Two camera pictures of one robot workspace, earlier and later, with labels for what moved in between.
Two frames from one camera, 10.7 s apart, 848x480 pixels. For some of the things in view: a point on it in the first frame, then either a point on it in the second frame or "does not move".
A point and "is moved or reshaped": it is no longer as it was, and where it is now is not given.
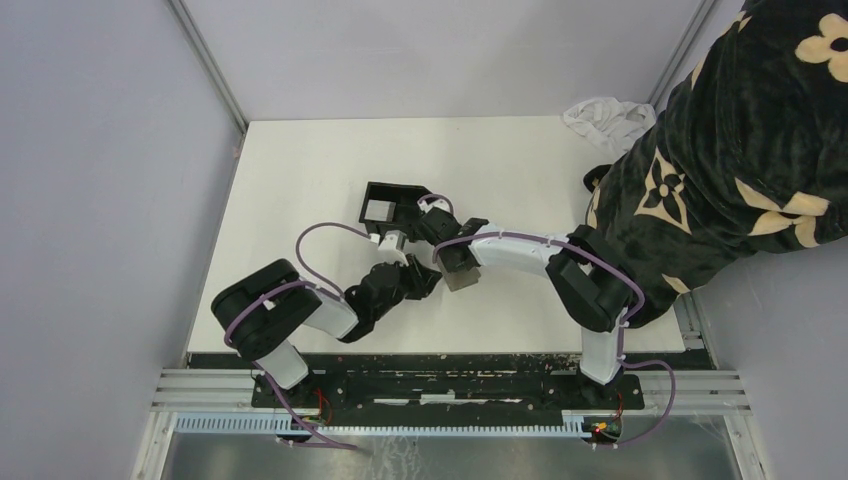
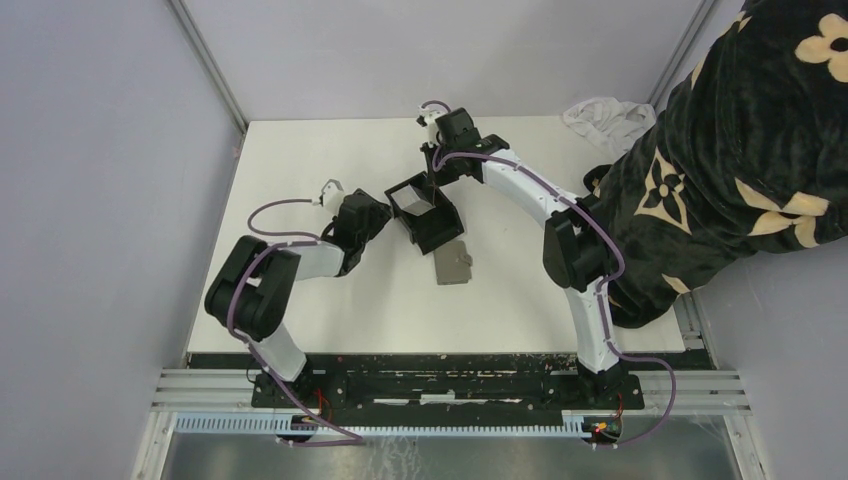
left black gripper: (423, 279) -> (380, 213)
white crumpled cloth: (611, 124) does not move
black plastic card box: (389, 207) is moved or reshaped
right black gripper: (449, 266) -> (436, 177)
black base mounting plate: (453, 384) does not move
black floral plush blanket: (749, 155) does not move
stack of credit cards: (380, 210) is moved or reshaped
